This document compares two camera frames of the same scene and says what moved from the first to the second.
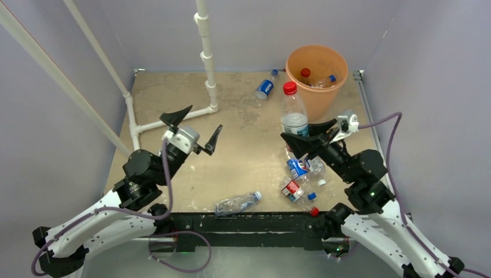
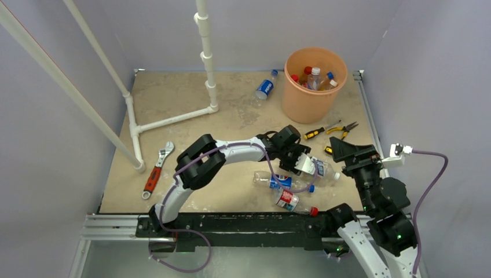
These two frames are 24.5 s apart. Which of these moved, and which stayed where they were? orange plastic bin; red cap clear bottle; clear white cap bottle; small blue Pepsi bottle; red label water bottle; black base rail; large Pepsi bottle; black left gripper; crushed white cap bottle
Moved: red label water bottle; clear white cap bottle; small blue Pepsi bottle; crushed white cap bottle; black left gripper; large Pepsi bottle
Stayed: black base rail; red cap clear bottle; orange plastic bin
